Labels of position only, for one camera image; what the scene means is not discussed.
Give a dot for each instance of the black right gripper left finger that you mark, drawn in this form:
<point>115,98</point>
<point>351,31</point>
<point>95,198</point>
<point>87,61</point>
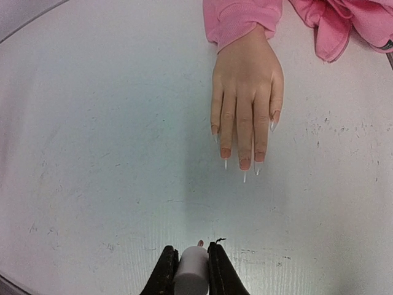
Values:
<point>161,280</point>

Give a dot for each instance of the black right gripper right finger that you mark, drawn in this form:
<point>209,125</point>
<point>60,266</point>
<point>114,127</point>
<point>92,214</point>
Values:
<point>223,278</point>

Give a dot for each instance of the mannequin hand with long nails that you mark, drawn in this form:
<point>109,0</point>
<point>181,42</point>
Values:
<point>247,98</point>

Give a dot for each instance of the white nail polish cap brush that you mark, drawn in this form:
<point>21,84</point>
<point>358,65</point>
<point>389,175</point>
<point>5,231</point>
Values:
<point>192,275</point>

